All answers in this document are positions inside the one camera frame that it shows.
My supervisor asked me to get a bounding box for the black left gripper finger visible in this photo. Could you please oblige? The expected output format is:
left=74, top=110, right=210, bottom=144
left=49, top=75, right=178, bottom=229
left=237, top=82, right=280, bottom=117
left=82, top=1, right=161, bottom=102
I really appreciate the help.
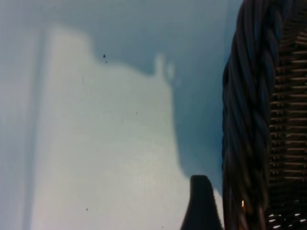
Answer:
left=178, top=174, right=225, bottom=230

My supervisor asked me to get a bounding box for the dark brown wicker basket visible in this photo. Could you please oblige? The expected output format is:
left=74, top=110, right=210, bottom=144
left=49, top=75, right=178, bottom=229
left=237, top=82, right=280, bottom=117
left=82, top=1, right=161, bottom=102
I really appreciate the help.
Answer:
left=222, top=0, right=307, bottom=230

